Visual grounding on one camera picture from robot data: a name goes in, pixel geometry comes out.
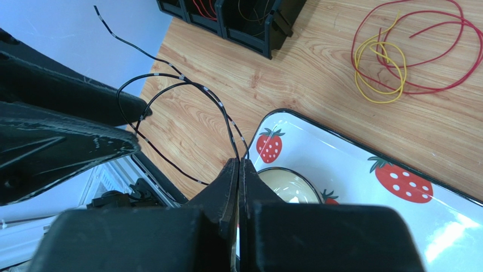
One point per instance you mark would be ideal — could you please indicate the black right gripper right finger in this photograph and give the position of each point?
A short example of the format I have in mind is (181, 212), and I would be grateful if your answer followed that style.
(277, 236)

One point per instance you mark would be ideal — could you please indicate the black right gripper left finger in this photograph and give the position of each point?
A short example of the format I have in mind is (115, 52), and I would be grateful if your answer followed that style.
(198, 236)

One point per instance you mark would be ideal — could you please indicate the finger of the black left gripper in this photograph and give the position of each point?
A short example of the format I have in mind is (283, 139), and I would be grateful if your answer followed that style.
(41, 149)
(28, 76)

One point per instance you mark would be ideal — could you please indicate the beige ceramic bowl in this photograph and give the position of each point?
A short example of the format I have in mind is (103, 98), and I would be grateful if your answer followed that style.
(290, 186)

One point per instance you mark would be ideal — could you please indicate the strawberry print white tray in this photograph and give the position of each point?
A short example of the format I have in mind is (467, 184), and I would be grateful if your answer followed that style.
(446, 225)

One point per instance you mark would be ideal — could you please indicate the black compartment storage bin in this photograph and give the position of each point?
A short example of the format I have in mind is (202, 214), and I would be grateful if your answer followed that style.
(261, 26)

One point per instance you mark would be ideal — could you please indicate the aluminium frame rail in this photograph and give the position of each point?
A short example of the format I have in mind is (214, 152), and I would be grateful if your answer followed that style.
(24, 224)

